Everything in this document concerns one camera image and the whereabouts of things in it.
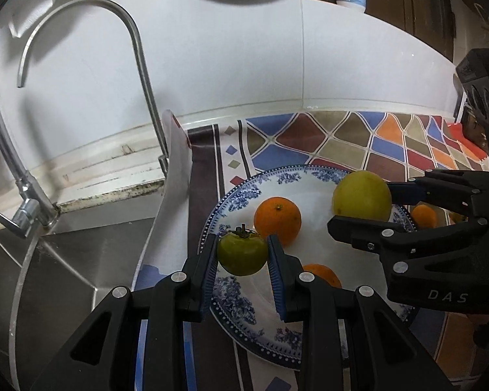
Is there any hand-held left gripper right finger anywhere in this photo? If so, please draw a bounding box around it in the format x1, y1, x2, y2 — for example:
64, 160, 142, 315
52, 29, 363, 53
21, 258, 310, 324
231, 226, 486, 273
267, 234, 453, 391

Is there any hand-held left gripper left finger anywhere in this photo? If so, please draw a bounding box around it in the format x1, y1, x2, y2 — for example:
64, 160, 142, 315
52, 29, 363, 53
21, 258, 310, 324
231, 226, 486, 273
30, 234, 221, 391

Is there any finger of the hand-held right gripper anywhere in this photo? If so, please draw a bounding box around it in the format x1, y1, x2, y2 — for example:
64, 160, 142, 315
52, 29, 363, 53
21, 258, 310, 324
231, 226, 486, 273
387, 169, 489, 221
327, 215, 489, 262

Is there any green persimmon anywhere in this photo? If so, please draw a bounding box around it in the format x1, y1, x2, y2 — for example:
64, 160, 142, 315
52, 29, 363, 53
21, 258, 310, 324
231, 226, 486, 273
217, 225, 268, 276

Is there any blue patterned white plate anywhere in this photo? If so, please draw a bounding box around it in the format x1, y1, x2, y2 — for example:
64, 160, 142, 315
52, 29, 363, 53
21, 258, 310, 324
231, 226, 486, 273
204, 164, 418, 371

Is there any large yellow-green citrus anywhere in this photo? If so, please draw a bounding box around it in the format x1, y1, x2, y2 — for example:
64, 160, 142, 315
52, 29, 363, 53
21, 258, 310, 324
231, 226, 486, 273
332, 170, 393, 223

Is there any large orange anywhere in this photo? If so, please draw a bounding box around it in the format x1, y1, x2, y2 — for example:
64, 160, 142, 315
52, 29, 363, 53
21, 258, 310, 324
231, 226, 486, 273
254, 196, 302, 248
302, 263, 342, 290

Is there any small orange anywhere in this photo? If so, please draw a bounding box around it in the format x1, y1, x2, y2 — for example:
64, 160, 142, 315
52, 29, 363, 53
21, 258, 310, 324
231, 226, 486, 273
409, 204, 438, 229

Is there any colourful diamond pattern mat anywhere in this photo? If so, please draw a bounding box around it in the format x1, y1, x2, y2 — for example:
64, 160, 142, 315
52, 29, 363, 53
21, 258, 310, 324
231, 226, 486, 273
132, 109, 489, 391

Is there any stainless steel sink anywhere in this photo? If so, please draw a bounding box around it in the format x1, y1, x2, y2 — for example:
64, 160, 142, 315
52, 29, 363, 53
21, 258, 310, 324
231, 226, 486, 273
0, 216, 168, 391

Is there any chrome pull-down kitchen faucet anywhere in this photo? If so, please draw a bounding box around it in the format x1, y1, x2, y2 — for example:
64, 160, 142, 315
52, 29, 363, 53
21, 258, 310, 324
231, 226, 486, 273
0, 55, 60, 239

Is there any slim gooseneck faucet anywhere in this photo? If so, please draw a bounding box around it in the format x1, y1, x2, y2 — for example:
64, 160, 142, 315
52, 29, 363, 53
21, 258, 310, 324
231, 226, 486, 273
16, 0, 170, 172

